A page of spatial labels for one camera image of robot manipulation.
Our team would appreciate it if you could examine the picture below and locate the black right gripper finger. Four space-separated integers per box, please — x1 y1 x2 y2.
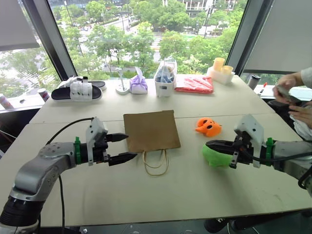
205 139 236 156

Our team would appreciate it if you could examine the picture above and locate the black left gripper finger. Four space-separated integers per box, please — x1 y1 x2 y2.
108 152 138 167
106 133 129 143

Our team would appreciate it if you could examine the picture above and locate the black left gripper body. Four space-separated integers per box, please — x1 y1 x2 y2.
92 133 110 165

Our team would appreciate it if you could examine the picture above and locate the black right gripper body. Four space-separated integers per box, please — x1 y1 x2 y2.
229 135 254 169

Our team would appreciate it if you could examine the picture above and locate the green plush toy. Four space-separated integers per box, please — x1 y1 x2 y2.
201 143 233 169

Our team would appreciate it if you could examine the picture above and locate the dark handheld device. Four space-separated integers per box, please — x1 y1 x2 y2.
276 84 303 105

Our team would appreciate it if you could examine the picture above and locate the brown paper bag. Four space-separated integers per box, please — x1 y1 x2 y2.
123 109 182 176

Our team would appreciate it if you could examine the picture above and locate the person's bare hand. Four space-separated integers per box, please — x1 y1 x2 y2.
288 105 312 128

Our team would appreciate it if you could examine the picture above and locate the person's hand holding device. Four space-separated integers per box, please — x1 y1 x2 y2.
272 72 305 99

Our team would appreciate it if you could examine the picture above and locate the green left wrist clamp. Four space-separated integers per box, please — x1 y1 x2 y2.
74 136 82 165

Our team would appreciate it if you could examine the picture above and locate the green wrist clamp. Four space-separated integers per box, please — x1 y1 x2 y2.
74 136 82 165
265 137 274 167

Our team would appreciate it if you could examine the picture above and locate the green right wrist clamp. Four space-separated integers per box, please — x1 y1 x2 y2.
265 137 274 167

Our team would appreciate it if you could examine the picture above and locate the orange plush toy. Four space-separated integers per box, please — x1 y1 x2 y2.
195 117 223 137

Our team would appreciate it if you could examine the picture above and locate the white hook stand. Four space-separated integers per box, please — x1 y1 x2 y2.
115 67 130 95

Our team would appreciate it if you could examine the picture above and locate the black slipper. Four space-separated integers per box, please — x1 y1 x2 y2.
51 85 103 101
85 80 107 92

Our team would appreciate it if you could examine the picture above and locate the purple wrapped bundle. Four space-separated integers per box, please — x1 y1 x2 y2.
129 66 149 95

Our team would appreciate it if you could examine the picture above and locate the white holder with small bottles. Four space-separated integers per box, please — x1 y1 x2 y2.
70 76 94 102

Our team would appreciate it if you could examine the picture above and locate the white cloth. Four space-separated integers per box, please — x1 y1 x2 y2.
292 118 312 142

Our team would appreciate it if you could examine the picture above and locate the red folded cloth in plastic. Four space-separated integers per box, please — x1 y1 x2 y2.
174 75 215 94

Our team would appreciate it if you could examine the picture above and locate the white rectangular tray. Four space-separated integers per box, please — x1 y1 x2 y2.
206 66 236 85

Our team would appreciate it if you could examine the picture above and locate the white bin with blue items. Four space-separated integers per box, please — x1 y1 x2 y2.
154 57 178 98

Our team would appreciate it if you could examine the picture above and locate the grey tumbler with black lid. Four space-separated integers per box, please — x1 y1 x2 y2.
248 74 262 90

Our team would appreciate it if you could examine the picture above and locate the white crumpled plastic wrap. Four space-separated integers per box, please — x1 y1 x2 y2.
58 76 79 89

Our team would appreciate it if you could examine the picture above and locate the short yellow cup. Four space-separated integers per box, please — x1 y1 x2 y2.
221 65 234 77

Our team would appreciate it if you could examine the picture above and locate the red and white can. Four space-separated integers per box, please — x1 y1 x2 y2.
37 88 51 102
0 93 13 111

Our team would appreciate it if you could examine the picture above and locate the dark rounded shape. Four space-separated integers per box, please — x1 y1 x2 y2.
204 217 230 234

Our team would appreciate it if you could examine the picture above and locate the tall yellow cup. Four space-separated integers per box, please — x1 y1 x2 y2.
213 57 225 72

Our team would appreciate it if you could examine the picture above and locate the grey sleeve of person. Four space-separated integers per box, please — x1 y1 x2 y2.
300 66 312 89

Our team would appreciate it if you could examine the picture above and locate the dark window pillar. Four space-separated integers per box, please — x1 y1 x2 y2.
21 0 78 81
225 0 276 77

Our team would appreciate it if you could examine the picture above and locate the grey roller blind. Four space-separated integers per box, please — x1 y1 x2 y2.
243 0 312 75
0 0 41 52

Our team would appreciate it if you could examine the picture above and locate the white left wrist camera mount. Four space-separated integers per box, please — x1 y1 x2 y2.
85 117 109 167

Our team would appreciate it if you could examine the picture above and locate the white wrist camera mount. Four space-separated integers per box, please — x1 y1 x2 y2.
234 114 265 169
85 117 109 167

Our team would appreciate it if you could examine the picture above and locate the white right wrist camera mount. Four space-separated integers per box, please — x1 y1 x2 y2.
234 114 265 169

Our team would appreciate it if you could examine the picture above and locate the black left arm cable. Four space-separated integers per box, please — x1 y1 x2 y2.
45 117 95 234

